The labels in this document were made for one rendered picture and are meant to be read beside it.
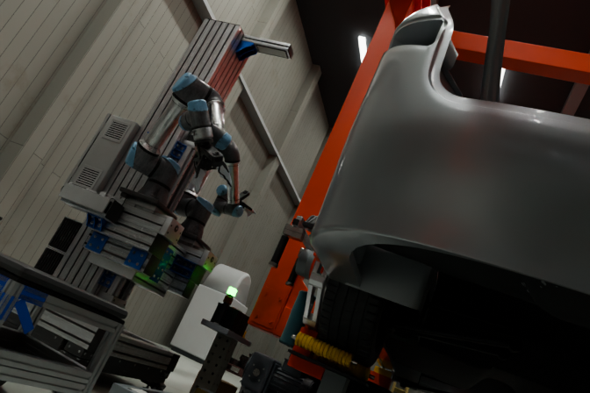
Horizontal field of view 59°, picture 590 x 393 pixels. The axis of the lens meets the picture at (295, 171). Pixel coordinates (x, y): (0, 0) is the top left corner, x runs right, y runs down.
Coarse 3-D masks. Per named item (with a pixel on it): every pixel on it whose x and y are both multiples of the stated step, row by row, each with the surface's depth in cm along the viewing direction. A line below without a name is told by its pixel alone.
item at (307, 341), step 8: (296, 336) 219; (304, 336) 217; (296, 344) 217; (304, 344) 215; (312, 344) 214; (320, 344) 213; (328, 344) 214; (320, 352) 212; (328, 352) 211; (336, 352) 211; (344, 352) 211; (336, 360) 210; (344, 360) 209; (352, 360) 210
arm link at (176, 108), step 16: (192, 80) 238; (176, 96) 239; (192, 96) 239; (208, 96) 241; (176, 112) 242; (160, 128) 243; (144, 144) 244; (160, 144) 246; (128, 160) 244; (144, 160) 245
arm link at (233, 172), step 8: (232, 144) 313; (224, 152) 311; (232, 152) 311; (232, 160) 311; (240, 160) 316; (232, 168) 314; (232, 176) 315; (232, 184) 316; (232, 192) 318; (232, 200) 319; (224, 208) 324; (232, 208) 320; (240, 208) 321; (240, 216) 323
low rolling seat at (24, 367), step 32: (0, 256) 123; (0, 288) 117; (32, 288) 121; (64, 288) 128; (0, 320) 115; (32, 320) 159; (96, 320) 139; (0, 352) 117; (32, 352) 153; (96, 352) 144; (0, 384) 152; (32, 384) 126; (64, 384) 134
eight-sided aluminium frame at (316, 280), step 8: (320, 264) 217; (312, 272) 215; (312, 280) 214; (320, 280) 213; (312, 288) 215; (320, 288) 213; (312, 296) 219; (320, 296) 215; (312, 304) 222; (320, 304) 219; (304, 312) 221; (304, 320) 222; (312, 320) 220; (312, 328) 234
